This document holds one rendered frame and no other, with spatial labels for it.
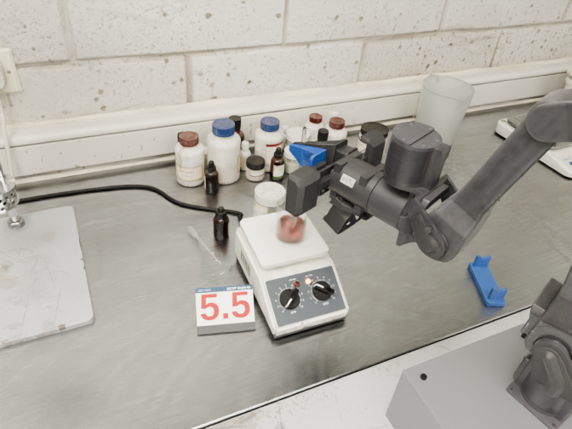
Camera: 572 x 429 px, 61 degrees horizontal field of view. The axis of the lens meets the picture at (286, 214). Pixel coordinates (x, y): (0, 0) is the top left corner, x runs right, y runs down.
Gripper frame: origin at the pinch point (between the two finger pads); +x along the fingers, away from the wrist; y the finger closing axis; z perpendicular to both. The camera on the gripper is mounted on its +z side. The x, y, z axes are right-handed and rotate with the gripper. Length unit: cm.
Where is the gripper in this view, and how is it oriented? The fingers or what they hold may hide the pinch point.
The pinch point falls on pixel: (309, 155)
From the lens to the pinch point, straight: 70.1
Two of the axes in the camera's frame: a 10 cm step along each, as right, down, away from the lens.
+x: -7.3, -4.7, 5.0
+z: -0.8, 7.8, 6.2
